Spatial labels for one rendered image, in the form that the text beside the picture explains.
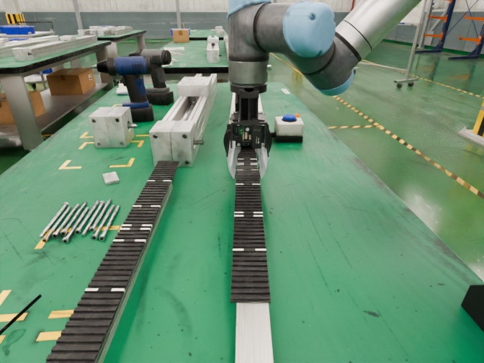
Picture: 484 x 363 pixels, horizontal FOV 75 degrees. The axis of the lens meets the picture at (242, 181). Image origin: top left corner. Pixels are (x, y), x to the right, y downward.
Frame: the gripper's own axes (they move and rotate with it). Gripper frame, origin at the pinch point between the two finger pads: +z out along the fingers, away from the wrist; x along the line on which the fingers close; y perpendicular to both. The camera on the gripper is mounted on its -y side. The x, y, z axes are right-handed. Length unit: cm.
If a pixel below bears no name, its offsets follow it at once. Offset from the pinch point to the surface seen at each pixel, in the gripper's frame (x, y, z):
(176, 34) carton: -84, -388, -10
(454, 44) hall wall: 670, -1014, 47
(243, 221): -1.1, 19.8, -0.2
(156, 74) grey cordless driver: -36, -72, -10
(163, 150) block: -20.9, -8.8, -1.7
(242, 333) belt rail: -1.4, 41.2, 0.2
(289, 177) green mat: 10.3, -2.9, 2.9
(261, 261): 1.4, 29.8, -0.1
